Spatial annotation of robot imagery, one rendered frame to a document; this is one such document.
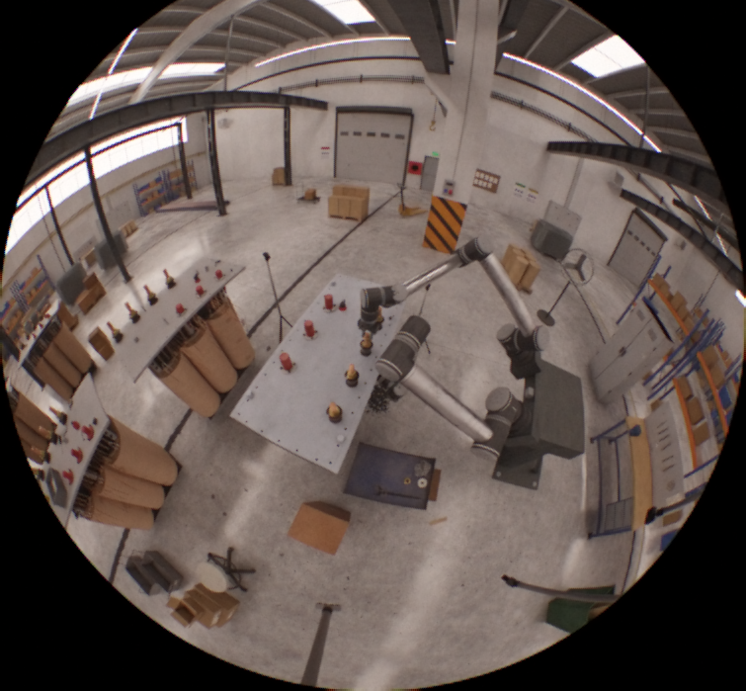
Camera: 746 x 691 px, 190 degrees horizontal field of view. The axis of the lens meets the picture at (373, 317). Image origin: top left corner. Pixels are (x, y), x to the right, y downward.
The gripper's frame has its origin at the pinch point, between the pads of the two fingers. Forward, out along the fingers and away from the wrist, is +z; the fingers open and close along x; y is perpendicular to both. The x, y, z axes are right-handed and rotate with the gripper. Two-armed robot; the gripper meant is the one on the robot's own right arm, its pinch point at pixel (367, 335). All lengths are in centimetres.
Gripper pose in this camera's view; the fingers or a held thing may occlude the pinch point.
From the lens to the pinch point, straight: 150.8
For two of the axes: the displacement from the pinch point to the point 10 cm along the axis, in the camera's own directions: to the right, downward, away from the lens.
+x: -8.8, -3.9, 2.9
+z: -0.8, 7.0, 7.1
